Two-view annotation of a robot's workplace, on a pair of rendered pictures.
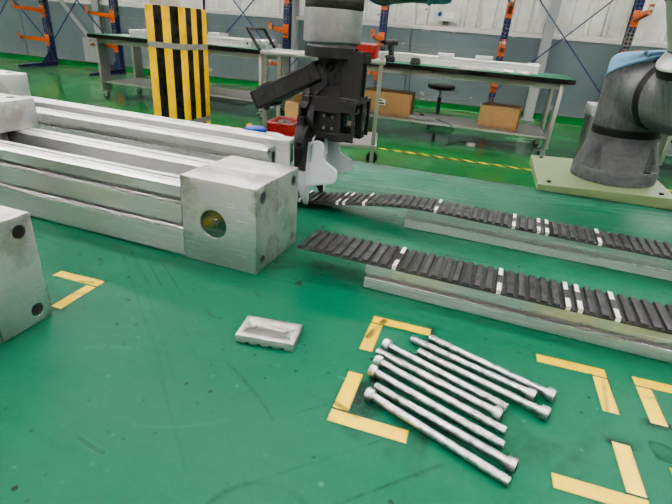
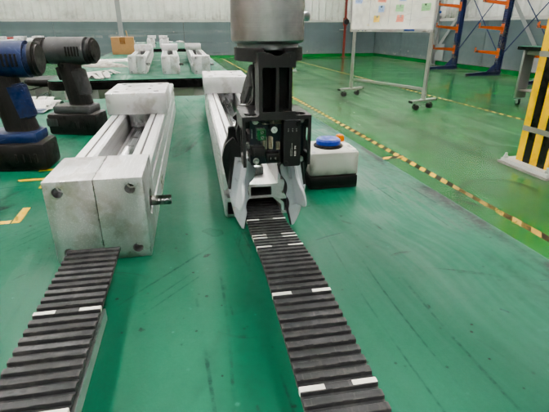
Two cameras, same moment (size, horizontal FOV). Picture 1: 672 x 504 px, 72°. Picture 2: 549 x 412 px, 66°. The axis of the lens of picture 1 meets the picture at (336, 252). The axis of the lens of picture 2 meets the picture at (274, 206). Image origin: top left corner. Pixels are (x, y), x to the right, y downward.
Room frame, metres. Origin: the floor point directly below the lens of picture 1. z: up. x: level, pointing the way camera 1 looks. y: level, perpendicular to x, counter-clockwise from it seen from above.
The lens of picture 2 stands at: (0.44, -0.38, 1.02)
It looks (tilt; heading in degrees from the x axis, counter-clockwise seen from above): 23 degrees down; 61
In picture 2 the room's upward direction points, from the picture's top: straight up
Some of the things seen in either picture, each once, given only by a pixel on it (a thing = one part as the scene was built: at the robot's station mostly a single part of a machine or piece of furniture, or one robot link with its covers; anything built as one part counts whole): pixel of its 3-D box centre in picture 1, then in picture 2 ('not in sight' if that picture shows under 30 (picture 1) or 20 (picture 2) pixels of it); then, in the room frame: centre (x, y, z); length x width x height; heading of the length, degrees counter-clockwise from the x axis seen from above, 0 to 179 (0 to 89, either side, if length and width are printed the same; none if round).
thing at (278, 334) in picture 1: (269, 332); not in sight; (0.32, 0.05, 0.78); 0.05 x 0.03 x 0.01; 81
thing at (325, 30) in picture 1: (333, 29); (270, 25); (0.67, 0.03, 1.02); 0.08 x 0.08 x 0.05
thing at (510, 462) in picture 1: (439, 422); not in sight; (0.24, -0.08, 0.78); 0.11 x 0.01 x 0.01; 53
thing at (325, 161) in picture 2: not in sight; (322, 163); (0.84, 0.17, 0.81); 0.10 x 0.08 x 0.06; 161
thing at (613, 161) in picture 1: (618, 151); not in sight; (0.92, -0.53, 0.85); 0.15 x 0.15 x 0.10
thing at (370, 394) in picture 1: (431, 433); not in sight; (0.23, -0.07, 0.78); 0.11 x 0.01 x 0.01; 53
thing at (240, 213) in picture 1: (248, 208); (117, 204); (0.50, 0.11, 0.83); 0.12 x 0.09 x 0.10; 161
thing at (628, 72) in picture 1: (641, 88); not in sight; (0.91, -0.53, 0.97); 0.13 x 0.12 x 0.14; 11
